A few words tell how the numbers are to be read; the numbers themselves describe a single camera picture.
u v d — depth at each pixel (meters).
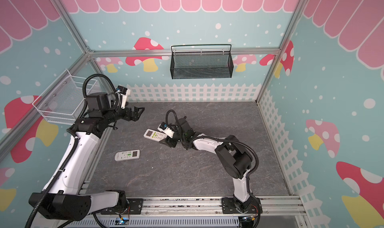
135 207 0.74
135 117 0.66
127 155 0.91
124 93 0.62
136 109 0.65
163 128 0.75
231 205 0.75
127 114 0.64
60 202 0.37
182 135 0.71
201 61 0.93
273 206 0.75
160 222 0.71
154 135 0.85
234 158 0.50
